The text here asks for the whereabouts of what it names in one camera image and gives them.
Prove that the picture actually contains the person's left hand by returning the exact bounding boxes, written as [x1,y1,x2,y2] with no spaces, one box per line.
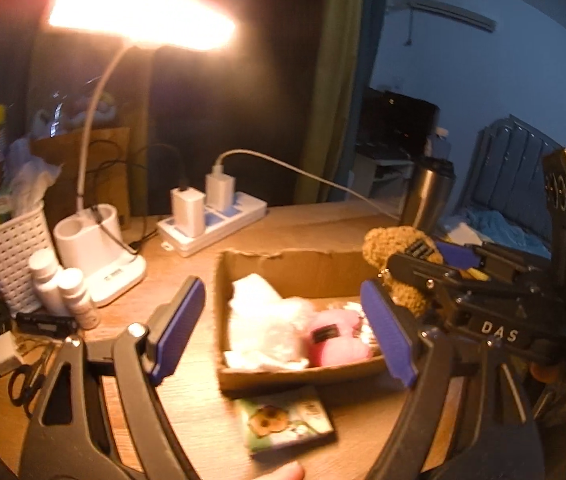
[248,461,305,480]

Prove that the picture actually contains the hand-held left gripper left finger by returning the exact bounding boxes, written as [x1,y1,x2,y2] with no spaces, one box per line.
[19,275,207,480]

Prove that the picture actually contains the crumpled white plastic bag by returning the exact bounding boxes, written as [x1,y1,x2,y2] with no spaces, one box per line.
[10,137,61,211]

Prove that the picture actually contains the brown cardboard package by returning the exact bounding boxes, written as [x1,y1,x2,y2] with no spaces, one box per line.
[30,126,131,231]

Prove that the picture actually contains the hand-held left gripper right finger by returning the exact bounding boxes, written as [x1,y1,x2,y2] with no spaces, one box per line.
[359,280,546,480]

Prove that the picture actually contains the white power strip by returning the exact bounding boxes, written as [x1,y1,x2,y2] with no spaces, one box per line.
[157,192,269,257]

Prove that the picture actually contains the white plug adapter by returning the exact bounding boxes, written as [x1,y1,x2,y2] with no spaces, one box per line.
[0,335,24,376]

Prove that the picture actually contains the cardboard box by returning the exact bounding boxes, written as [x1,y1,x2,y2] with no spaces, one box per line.
[213,247,389,392]

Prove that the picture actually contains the flower printed packet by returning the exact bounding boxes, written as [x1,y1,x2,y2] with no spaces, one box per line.
[235,386,337,457]

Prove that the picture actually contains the grey padded headboard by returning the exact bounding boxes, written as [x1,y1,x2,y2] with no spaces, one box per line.
[463,114,566,246]

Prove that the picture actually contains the black monitor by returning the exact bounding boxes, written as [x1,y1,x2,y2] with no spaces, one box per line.
[358,87,438,161]

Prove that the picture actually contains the steel tumbler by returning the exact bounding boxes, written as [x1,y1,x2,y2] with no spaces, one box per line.
[400,156,456,233]

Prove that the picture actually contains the black handled scissors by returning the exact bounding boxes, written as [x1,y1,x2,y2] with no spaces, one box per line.
[8,342,56,418]

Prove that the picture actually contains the yellow and teal curtain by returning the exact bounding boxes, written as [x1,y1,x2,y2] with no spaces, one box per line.
[295,0,379,206]

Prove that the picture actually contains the blue blanket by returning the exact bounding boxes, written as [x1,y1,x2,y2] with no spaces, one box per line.
[455,210,551,261]

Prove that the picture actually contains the white cotton pad bag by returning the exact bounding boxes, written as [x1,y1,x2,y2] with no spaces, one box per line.
[228,274,314,361]

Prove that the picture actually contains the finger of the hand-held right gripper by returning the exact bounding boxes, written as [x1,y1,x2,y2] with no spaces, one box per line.
[387,244,464,307]
[434,240,494,273]

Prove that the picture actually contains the white charging cable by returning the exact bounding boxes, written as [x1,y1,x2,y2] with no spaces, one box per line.
[214,149,401,221]

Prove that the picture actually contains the white charger with black cable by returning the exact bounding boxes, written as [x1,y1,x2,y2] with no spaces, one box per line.
[170,187,207,238]

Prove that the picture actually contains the pink plush toy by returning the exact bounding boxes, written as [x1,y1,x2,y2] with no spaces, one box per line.
[305,308,374,367]

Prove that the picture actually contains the black charging cable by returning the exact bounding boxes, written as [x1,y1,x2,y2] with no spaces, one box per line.
[83,142,189,256]

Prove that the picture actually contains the white air conditioner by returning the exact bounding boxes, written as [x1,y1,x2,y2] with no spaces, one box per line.
[385,0,496,33]

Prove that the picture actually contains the white stand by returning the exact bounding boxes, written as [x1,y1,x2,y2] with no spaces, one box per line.
[353,152,414,203]

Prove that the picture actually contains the white woven basket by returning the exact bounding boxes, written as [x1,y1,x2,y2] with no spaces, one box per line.
[0,200,56,317]

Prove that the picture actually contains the brown plush toy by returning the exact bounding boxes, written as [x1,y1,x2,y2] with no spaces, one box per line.
[363,226,444,318]

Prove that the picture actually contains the person's right hand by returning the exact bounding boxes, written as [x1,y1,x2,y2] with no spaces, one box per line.
[530,364,561,386]

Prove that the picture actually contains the clear water bottle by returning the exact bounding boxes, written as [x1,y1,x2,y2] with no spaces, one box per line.
[425,127,451,161]

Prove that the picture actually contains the white tissue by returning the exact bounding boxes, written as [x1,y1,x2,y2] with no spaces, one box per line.
[223,350,309,372]

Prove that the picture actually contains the pale crumpled bundle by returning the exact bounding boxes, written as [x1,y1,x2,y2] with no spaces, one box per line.
[33,90,119,136]

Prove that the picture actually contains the white desk lamp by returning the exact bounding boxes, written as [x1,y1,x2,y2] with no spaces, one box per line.
[48,0,238,307]

